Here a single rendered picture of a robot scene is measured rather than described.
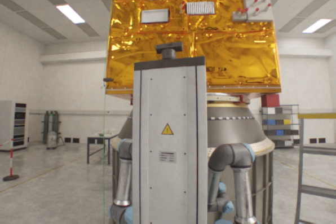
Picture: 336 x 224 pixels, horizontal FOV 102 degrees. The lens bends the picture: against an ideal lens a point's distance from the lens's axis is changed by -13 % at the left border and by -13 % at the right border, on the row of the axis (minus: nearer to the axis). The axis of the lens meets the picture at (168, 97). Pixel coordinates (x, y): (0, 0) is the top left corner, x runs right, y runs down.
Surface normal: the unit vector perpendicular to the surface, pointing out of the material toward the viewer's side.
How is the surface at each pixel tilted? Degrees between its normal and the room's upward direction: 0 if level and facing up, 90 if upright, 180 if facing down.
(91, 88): 90
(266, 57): 89
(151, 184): 90
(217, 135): 62
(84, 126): 90
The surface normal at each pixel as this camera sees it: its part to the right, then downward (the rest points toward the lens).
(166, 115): -0.26, -0.10
